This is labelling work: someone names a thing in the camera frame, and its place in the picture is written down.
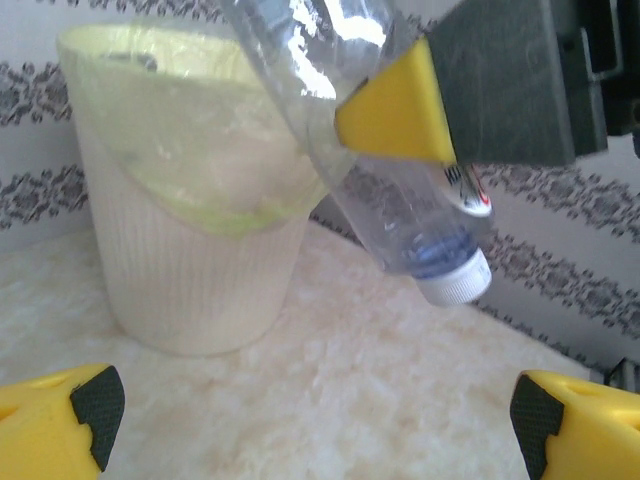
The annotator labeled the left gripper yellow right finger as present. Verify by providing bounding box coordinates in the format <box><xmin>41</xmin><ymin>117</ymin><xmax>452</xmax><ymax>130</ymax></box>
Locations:
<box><xmin>509</xmin><ymin>369</ymin><xmax>640</xmax><ymax>480</ymax></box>

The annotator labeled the aluminium frame post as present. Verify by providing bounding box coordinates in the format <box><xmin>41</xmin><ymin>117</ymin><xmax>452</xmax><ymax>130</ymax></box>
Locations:
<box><xmin>604</xmin><ymin>357</ymin><xmax>640</xmax><ymax>391</ymax></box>

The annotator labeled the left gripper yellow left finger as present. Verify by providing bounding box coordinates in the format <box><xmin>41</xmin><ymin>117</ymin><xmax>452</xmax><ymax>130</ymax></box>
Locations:
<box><xmin>0</xmin><ymin>363</ymin><xmax>126</xmax><ymax>480</ymax></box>

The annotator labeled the clear bottle white cap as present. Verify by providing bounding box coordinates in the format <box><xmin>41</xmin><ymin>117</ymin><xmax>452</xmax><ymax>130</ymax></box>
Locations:
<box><xmin>219</xmin><ymin>0</ymin><xmax>496</xmax><ymax>307</ymax></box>

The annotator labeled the white ribbed waste bin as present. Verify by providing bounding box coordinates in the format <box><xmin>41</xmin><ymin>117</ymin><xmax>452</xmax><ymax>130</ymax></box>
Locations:
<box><xmin>55</xmin><ymin>22</ymin><xmax>331</xmax><ymax>357</ymax></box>

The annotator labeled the green plastic bin liner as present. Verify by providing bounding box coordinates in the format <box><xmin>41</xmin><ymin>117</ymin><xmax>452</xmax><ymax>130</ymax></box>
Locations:
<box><xmin>55</xmin><ymin>22</ymin><xmax>331</xmax><ymax>239</ymax></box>

